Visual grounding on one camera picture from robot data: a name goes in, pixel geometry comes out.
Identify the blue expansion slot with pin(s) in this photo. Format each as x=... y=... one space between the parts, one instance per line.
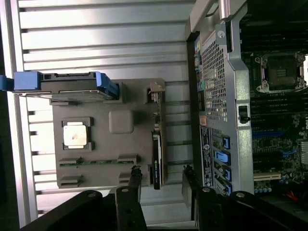
x=267 y=134

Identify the white expansion slot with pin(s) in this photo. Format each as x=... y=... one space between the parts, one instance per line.
x=267 y=176

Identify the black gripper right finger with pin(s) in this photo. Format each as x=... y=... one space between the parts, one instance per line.
x=207 y=211

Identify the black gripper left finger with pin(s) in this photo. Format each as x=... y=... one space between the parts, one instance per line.
x=130 y=211

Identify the silver CPU chip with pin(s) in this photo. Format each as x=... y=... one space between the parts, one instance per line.
x=75 y=136

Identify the green motherboard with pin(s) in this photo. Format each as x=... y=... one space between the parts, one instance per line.
x=272 y=144

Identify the hard disk in blue carrier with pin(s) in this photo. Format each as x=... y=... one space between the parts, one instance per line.
x=72 y=81

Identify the black and silver PC case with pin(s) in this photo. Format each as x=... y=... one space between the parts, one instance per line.
x=238 y=108

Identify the grey plastic parts rack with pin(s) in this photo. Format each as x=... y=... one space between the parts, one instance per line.
x=125 y=149

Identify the green RAM stick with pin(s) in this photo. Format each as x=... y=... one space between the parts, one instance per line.
x=96 y=163

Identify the metal CPU socket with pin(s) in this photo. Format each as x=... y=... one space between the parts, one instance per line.
x=280 y=72

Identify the silver chipset heatsink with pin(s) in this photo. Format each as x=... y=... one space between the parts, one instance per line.
x=304 y=152

